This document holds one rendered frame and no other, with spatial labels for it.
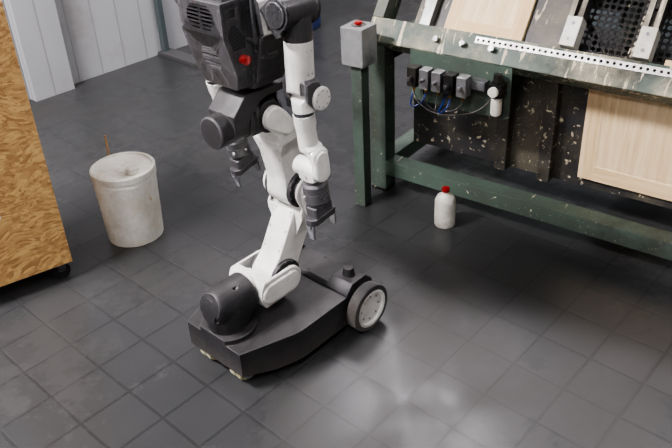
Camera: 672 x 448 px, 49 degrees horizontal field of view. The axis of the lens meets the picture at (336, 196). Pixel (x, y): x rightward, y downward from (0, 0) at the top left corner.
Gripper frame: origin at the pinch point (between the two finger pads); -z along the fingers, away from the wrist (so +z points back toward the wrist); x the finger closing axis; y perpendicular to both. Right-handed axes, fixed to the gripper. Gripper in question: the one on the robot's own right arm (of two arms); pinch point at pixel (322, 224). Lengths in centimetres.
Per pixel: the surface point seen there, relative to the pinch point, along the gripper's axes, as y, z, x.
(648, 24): -56, 31, 132
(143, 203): 116, -32, -3
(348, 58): 60, 13, 87
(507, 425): -72, -58, 2
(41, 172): 120, 5, -40
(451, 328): -29, -61, 31
